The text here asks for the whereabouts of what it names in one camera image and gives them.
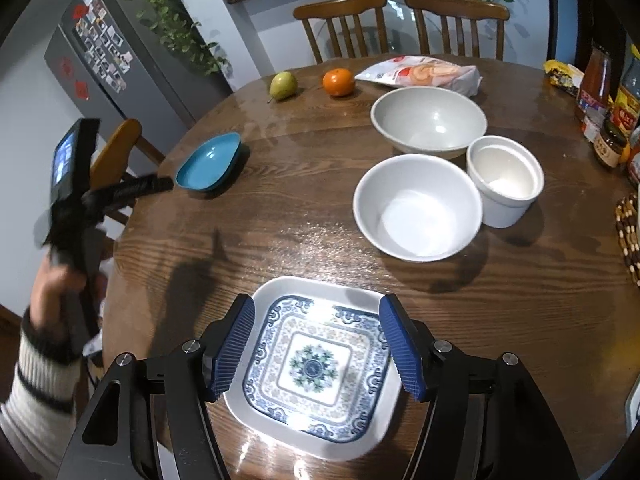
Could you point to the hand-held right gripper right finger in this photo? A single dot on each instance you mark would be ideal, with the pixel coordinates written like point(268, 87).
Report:
point(400, 355)

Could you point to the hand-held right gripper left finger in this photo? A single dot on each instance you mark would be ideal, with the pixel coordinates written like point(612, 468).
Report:
point(232, 355)

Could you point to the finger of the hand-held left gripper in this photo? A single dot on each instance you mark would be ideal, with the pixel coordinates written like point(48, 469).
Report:
point(145, 187)

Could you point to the blue oval dish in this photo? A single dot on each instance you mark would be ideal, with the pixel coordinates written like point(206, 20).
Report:
point(205, 162)

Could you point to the blue patterned square plate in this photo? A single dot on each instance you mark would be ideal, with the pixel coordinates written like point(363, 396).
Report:
point(310, 365)

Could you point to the white round bowl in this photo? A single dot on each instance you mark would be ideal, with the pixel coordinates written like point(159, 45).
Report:
point(415, 215)

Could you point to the white plate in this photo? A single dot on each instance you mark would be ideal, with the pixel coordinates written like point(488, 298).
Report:
point(425, 120)

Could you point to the person's left hand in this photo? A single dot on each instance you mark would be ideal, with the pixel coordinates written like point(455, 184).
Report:
point(47, 290)

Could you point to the wooden slat-back chair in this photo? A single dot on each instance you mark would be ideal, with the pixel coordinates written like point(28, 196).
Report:
point(340, 25)
point(455, 22)
point(117, 150)

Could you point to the grey refrigerator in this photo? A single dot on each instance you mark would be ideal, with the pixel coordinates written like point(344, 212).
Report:
point(135, 75)

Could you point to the group of photo magnets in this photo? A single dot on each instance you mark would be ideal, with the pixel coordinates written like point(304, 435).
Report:
point(102, 42)

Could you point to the trailing green vine plant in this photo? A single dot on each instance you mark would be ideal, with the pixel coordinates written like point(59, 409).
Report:
point(165, 15)

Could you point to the green pear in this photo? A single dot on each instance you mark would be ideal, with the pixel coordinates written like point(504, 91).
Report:
point(282, 86)

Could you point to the white straight-sided ramekin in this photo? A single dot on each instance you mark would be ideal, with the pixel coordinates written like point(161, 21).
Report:
point(505, 170)

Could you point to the orange tangerine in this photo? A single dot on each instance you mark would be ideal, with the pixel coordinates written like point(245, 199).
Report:
point(339, 82)

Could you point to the wooden bead trivet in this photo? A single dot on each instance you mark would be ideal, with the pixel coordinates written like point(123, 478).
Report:
point(630, 240)

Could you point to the white snack bag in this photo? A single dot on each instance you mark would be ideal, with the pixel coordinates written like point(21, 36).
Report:
point(425, 74)

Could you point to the dark sauce jar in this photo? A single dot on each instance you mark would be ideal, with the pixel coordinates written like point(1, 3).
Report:
point(610, 145)

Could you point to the small white red-label bottle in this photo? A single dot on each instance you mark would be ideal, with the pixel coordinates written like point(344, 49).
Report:
point(592, 127)

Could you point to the yellow snack packet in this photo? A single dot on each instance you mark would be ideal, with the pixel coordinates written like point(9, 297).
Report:
point(565, 77)

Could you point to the red sauce bottle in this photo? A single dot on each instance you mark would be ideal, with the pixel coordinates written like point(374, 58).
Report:
point(595, 85)

